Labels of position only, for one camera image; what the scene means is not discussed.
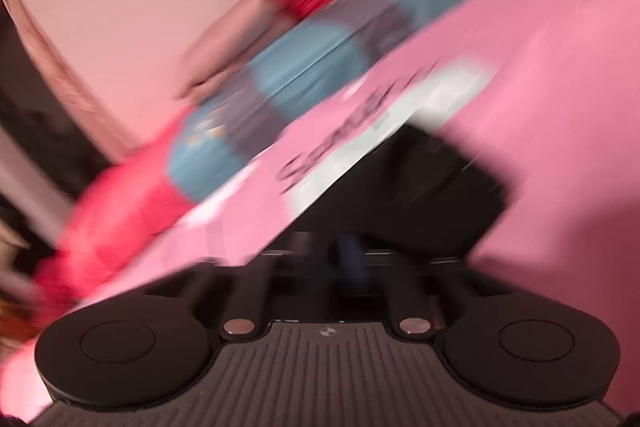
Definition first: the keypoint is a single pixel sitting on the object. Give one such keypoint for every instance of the black pants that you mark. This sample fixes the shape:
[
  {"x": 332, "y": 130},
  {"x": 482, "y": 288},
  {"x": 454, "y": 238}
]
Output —
[{"x": 420, "y": 197}]

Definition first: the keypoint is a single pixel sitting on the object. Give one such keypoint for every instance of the pinkish grey folded cloth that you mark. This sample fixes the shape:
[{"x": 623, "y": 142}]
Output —
[{"x": 232, "y": 42}]

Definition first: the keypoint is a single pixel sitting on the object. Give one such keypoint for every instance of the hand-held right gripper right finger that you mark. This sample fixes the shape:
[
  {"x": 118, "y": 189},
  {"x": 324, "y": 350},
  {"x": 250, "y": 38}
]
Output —
[{"x": 411, "y": 297}]

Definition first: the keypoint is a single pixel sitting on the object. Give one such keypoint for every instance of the pink printed bedsheet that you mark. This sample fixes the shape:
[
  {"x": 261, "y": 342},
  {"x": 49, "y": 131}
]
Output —
[{"x": 525, "y": 117}]

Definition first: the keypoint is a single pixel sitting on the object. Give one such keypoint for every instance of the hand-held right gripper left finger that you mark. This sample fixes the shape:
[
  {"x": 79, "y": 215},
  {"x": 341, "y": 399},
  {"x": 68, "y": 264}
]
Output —
[{"x": 245, "y": 297}]

